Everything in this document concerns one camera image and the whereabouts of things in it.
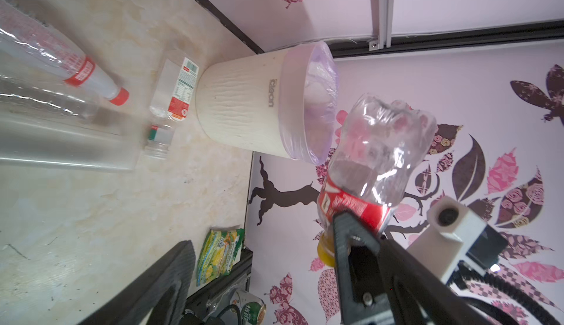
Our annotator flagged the clear bottle red cap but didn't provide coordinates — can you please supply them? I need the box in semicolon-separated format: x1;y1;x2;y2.
1;0;129;106

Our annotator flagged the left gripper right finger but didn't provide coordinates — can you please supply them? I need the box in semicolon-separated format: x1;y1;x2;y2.
332;211;487;324

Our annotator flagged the cream trash bin purple liner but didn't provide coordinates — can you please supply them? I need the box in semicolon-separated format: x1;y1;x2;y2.
195;42;339;165

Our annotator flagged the white red label bottle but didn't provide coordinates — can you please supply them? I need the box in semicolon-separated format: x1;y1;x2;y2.
145;54;200;160

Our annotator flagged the green snack packet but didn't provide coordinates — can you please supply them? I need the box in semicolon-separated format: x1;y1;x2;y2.
196;228;245;286

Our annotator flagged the clear rectangular green label bottle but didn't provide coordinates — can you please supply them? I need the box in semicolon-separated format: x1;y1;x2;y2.
1;114;140;172

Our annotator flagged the red label yellow cap bottle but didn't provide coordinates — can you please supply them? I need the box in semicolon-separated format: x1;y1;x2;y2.
317;94;438;268

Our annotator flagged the aluminium frame bar back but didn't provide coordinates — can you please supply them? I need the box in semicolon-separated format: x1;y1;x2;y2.
369;0;395;52

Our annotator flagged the green beverage can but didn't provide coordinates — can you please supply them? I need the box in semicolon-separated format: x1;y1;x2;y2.
230;289;267;325

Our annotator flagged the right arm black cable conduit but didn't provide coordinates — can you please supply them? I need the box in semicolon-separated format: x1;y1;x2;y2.
457;260;564;325

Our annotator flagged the clear white cap bottle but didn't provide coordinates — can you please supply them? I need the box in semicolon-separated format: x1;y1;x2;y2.
1;77;101;122

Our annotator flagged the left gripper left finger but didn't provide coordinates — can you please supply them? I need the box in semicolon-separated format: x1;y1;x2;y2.
81;241;196;324

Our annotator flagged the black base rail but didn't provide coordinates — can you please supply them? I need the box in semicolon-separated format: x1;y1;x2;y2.
179;248;254;324

